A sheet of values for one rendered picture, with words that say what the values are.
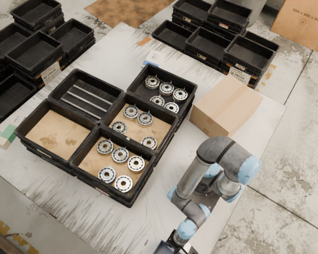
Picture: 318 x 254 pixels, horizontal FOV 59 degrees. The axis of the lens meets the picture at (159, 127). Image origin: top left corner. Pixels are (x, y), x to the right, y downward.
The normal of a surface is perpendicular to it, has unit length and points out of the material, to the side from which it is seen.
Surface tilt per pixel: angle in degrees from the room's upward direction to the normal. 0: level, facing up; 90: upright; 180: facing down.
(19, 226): 0
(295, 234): 0
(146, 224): 0
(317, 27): 74
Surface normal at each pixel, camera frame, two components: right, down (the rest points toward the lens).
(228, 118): 0.06, -0.51
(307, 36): -0.50, 0.50
